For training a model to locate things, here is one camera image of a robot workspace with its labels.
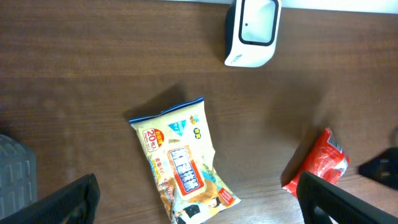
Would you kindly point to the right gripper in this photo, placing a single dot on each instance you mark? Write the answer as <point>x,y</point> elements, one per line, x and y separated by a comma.
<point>382,168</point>

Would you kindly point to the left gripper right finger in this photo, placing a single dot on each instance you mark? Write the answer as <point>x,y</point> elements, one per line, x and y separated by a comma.
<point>323,202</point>

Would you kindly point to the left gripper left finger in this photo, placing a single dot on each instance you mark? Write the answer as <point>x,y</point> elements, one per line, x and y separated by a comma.
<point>74,203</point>

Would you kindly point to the red snack bag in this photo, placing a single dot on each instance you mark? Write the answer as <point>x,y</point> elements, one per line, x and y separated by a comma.
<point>326,160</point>

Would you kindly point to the yellow wet wipes pack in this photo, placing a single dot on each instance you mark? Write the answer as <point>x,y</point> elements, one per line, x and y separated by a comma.
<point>177,144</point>

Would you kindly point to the white barcode scanner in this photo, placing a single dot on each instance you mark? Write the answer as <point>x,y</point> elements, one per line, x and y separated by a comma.
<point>251,28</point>

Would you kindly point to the grey plastic mesh basket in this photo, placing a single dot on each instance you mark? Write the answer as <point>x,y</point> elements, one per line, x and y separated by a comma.
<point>18,176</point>

